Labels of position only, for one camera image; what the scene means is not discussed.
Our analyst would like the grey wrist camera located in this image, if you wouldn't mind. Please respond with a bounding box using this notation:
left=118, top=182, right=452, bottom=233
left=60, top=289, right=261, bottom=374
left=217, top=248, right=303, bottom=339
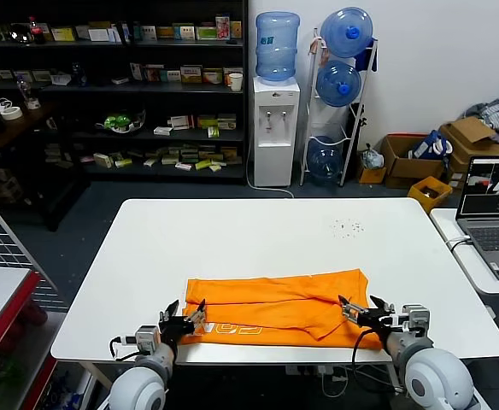
left=401, top=304, right=430, bottom=337
left=134, top=325, right=161, bottom=355

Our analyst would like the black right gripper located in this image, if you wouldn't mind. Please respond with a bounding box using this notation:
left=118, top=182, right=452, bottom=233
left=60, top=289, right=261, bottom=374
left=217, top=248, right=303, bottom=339
left=338, top=293, right=401, bottom=333

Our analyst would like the black right camera cable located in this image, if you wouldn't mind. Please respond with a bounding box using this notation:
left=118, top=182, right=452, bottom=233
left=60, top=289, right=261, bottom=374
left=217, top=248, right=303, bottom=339
left=350, top=326, right=404, bottom=396

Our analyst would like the orange and white box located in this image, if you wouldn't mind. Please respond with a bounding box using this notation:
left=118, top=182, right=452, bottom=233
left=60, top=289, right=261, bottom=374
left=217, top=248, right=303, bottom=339
left=179, top=66, right=203, bottom=85

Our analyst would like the white power strip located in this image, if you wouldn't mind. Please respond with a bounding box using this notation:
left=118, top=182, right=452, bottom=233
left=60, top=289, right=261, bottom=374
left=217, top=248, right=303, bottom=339
left=285, top=365, right=349, bottom=378

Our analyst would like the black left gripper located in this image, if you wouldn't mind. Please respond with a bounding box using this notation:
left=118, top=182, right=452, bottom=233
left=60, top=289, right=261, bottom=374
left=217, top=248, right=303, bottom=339
left=158, top=297, right=208, bottom=345

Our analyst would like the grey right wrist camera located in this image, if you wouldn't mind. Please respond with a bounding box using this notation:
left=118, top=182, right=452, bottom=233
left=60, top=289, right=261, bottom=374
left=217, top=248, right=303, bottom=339
left=401, top=304, right=430, bottom=337

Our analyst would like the black slim stand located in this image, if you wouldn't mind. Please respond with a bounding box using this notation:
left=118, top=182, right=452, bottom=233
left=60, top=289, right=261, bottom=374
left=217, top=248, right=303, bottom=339
left=345, top=104, right=368, bottom=180

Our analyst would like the white dispenser power cord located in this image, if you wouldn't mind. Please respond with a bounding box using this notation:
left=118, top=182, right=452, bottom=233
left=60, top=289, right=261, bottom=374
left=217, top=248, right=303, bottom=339
left=245, top=140, right=296, bottom=200

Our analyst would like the labelled blue water jug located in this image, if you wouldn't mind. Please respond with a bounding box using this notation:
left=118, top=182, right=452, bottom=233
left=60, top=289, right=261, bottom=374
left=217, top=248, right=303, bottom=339
left=255, top=11, right=301, bottom=85

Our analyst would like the white side table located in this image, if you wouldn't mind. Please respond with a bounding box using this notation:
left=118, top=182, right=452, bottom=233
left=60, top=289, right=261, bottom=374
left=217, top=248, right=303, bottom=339
left=427, top=208, right=499, bottom=371

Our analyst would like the beige hanging strap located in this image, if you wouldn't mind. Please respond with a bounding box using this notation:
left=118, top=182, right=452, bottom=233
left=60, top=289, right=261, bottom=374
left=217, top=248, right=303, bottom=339
left=308, top=37, right=331, bottom=65

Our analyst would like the dark blue hanging cloth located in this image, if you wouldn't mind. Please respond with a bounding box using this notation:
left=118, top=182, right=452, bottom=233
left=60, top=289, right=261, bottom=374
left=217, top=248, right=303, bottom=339
left=354, top=38, right=379, bottom=73

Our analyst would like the black shelving unit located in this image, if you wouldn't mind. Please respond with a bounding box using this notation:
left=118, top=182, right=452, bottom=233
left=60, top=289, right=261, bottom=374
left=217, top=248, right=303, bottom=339
left=0, top=0, right=250, bottom=185

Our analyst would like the grey open laptop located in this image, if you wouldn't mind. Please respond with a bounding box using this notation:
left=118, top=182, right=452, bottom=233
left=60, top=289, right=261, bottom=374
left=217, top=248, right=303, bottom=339
left=455, top=155, right=499, bottom=281

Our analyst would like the yellow plastic bin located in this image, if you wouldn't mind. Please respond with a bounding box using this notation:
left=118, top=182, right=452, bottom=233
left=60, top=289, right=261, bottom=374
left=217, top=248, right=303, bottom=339
left=406, top=176, right=453, bottom=214

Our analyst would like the black left camera cable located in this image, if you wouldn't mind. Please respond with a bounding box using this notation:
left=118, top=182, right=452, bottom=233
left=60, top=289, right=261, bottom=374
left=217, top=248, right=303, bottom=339
left=110, top=336, right=138, bottom=363

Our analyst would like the pink printed box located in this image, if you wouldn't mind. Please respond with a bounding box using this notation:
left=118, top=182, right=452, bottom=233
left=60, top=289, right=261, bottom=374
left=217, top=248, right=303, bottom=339
left=214, top=15, right=231, bottom=41

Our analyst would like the brown wooden table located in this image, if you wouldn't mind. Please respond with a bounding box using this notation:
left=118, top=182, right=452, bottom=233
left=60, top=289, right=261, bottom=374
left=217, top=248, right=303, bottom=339
left=0, top=102, right=58, bottom=231

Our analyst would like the yellow-green flat box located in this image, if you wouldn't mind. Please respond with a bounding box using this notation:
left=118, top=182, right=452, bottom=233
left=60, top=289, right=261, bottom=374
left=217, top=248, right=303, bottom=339
left=50, top=27, right=76, bottom=43

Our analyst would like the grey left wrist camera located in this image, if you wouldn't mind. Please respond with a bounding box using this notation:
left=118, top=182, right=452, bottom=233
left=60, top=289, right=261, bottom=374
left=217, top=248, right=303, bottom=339
left=134, top=325, right=161, bottom=355

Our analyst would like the orange t-shirt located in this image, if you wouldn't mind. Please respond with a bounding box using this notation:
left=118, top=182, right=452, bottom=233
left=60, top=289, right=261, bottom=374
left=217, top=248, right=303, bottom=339
left=180, top=267, right=383, bottom=349

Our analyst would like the large flapped cardboard box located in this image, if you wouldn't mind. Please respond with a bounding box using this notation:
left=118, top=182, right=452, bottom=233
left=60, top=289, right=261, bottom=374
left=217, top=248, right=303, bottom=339
left=439, top=117, right=499, bottom=189

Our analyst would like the white water dispenser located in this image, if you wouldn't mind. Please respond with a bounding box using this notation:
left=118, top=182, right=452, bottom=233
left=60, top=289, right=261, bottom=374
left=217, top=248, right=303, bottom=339
left=251, top=76, right=301, bottom=188

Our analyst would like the blue bag with white handles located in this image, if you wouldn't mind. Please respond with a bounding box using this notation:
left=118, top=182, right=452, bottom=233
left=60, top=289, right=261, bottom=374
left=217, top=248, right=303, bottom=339
left=408, top=130, right=454, bottom=161

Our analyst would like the cola bottle with red cap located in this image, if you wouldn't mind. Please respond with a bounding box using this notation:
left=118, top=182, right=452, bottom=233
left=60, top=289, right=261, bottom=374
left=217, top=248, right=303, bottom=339
left=26, top=16, right=46, bottom=46

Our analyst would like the open cardboard box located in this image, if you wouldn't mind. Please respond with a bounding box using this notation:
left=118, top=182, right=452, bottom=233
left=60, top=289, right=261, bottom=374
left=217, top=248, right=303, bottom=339
left=379, top=134, right=445, bottom=190

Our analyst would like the plain white box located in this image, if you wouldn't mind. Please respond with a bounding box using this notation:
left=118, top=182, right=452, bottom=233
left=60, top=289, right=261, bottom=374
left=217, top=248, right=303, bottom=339
left=87, top=28, right=116, bottom=43

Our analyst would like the clear plastic bottle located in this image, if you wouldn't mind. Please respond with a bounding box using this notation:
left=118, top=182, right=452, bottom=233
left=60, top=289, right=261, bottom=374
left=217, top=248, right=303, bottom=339
left=15, top=76, right=35, bottom=106

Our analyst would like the small cardboard box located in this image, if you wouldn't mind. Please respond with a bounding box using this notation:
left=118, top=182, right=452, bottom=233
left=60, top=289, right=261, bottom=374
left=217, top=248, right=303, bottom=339
left=355, top=164, right=387, bottom=185

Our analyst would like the black camera cable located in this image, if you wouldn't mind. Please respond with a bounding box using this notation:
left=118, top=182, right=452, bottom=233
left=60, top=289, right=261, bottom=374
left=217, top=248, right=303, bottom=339
left=110, top=336, right=138, bottom=363
left=350, top=326, right=404, bottom=396

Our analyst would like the glass bowl with green items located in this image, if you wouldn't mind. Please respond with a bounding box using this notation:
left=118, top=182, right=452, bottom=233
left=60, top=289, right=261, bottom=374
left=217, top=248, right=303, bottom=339
left=94, top=108, right=147, bottom=136

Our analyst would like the crumpled clear plastic bag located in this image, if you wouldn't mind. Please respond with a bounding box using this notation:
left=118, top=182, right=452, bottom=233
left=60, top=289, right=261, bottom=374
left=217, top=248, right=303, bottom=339
left=358, top=143, right=385, bottom=170

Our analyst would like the white laptop cable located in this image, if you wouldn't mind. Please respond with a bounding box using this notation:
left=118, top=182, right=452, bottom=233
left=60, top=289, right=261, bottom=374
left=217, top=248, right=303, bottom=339
left=444, top=235, right=472, bottom=251

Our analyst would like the white metal jug rack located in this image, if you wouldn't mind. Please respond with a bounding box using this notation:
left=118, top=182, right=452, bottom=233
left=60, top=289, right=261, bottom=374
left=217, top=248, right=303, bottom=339
left=299, top=27, right=379, bottom=188

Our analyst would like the shiny round bowl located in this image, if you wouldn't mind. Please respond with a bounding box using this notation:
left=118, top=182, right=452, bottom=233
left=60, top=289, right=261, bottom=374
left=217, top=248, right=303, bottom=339
left=8, top=23, right=35, bottom=46

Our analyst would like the red and white box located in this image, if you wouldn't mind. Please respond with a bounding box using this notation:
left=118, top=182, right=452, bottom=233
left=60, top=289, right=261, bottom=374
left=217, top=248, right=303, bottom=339
left=201, top=67, right=224, bottom=86

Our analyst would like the white work table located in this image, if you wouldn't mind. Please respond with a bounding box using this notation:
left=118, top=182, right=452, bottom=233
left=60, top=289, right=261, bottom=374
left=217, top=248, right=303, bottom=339
left=50, top=196, right=499, bottom=410

